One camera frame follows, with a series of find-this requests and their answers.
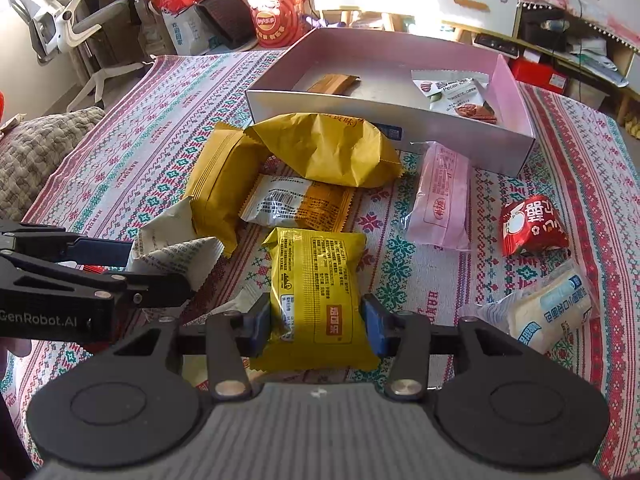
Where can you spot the yellow ribbed object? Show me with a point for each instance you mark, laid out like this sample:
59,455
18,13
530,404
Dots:
632,125

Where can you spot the wide mustard snack packet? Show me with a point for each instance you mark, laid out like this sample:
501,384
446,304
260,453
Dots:
330,152

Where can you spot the white and orange snack packet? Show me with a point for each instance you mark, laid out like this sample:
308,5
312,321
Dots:
300,205

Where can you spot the pink cardboard box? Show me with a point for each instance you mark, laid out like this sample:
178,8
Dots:
350,110

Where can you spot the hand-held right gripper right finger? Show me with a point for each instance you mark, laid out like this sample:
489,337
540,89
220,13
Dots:
374,330

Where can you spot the patterned woven mat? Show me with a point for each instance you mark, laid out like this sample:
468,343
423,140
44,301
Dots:
150,125

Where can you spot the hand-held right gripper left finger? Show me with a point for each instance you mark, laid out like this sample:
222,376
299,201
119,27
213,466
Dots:
261,325

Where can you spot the white grey office chair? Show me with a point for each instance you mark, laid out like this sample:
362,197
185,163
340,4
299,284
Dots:
75,20

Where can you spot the dark brown basket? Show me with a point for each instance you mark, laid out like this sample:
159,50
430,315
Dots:
225,17

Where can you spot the tall mustard snack packet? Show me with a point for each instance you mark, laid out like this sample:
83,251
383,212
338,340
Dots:
220,185

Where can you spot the red snack packet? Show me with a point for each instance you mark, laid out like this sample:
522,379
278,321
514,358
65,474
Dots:
532,225

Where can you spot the white drawer cabinet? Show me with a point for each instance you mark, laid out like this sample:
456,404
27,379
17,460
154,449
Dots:
475,2

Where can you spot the white shopping bag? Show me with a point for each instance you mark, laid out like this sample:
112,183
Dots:
185,30

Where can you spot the pink biscuit packet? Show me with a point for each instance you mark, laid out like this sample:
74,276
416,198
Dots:
440,195

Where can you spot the brown snack packet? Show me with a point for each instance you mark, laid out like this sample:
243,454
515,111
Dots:
332,85

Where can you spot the pile of papers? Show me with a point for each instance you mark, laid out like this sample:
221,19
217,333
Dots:
600,60

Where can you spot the black flat device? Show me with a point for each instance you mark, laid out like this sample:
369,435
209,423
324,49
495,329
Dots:
497,45

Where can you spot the red box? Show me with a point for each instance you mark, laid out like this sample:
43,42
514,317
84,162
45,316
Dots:
537,75

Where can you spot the clear blue bread packet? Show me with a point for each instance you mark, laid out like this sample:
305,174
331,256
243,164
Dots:
545,305

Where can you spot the red bucket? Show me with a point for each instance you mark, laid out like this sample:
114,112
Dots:
275,20

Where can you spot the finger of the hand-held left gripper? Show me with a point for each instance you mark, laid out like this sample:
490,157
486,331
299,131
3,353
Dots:
160,290
100,252

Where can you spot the bright yellow snack packet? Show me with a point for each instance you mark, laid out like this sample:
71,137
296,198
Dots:
315,285

